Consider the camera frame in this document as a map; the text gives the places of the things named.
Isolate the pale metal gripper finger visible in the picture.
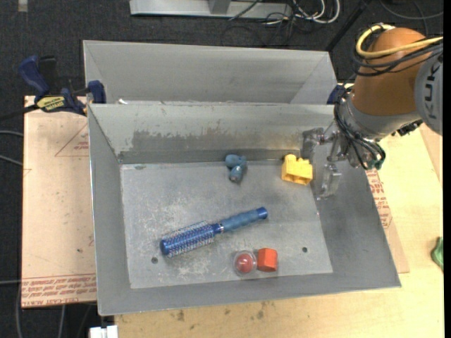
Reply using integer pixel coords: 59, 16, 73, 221
318, 163, 343, 201
302, 127, 325, 160

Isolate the yellow toy brick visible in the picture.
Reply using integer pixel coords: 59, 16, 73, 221
280, 154, 314, 187

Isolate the blue-grey toy figure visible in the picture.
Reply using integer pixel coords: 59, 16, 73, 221
224, 153, 249, 184

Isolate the orange-red block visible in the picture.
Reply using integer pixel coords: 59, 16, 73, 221
256, 247, 279, 274

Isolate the red ball in clear dome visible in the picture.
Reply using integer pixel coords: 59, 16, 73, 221
232, 249, 258, 278

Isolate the grey metal bin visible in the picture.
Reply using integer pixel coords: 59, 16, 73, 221
82, 39, 402, 317

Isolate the blue round hairbrush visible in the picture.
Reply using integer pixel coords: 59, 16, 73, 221
159, 206, 269, 259

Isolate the pale green soft thing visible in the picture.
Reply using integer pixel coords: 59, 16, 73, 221
431, 237, 444, 271

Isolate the brown cardboard board, red print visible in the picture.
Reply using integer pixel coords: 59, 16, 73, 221
20, 95, 412, 309

